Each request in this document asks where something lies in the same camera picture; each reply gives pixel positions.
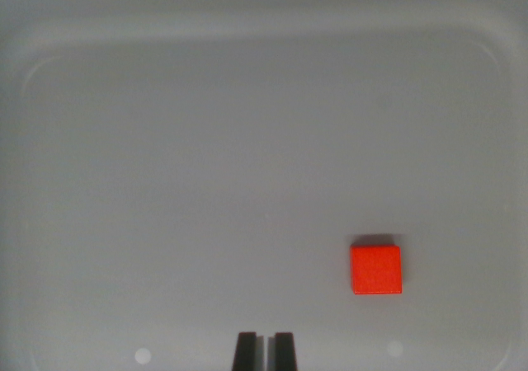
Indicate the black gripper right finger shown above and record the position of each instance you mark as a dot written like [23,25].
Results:
[284,352]

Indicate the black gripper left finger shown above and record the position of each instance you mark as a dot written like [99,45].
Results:
[246,352]

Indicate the red block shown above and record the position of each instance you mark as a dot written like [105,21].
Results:
[376,269]

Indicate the white plastic bin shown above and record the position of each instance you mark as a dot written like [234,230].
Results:
[206,140]

